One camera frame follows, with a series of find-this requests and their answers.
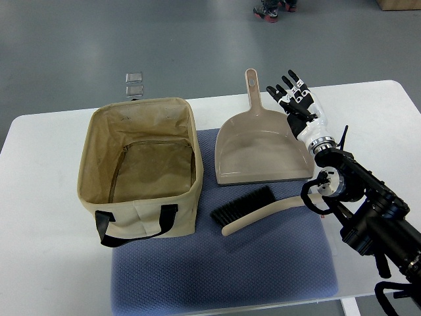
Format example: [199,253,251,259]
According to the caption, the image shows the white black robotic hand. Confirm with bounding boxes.
[266,70,337,155]

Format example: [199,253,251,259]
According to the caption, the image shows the beige hand broom black bristles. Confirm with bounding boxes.
[210,186,305,236]

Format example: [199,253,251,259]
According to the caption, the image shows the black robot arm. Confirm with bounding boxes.
[301,134,420,315]

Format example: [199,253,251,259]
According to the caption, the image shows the beige plastic dustpan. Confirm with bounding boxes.
[214,68,314,185]

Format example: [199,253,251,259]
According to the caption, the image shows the red black shoes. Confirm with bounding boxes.
[253,0,297,23]

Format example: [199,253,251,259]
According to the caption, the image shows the cardboard box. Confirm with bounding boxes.
[376,0,421,11]

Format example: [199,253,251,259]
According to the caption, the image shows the blue textured mat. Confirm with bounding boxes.
[111,129,338,315]

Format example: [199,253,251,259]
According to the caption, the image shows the upper metal floor plate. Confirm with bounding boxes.
[126,72,143,84]

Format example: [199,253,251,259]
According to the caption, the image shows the white table leg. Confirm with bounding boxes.
[340,298,361,316]

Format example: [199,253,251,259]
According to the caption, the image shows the beige fabric bag black handles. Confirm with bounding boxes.
[77,97,204,248]

